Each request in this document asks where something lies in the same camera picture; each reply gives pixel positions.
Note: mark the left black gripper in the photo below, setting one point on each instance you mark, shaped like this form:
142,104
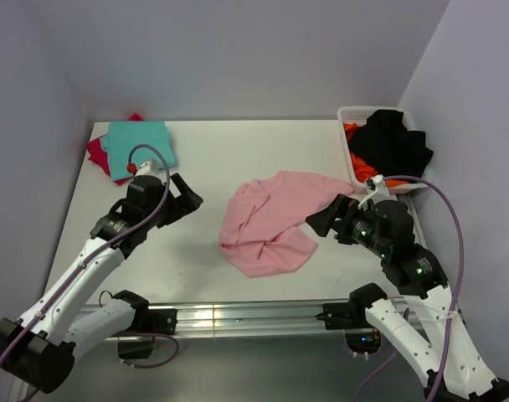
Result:
179,209

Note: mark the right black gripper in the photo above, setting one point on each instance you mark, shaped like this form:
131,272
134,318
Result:
341,206

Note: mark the pink t shirt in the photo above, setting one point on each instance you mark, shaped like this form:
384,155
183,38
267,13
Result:
260,233

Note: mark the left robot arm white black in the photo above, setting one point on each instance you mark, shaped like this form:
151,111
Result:
42,346

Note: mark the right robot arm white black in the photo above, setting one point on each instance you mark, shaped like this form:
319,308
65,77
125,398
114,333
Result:
443,356

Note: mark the orange t shirt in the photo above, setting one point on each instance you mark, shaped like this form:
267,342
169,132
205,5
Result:
361,169

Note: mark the black t shirt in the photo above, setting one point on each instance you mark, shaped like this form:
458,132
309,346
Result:
387,145

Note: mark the white plastic basket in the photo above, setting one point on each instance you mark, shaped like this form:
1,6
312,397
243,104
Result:
348,115

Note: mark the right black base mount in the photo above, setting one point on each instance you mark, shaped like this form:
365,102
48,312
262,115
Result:
360,337

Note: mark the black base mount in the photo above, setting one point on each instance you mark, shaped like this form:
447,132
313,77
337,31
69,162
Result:
150,340
360,337

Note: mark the aluminium rail frame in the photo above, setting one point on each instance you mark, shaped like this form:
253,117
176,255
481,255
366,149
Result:
262,317

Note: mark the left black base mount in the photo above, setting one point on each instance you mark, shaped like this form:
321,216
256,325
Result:
150,340

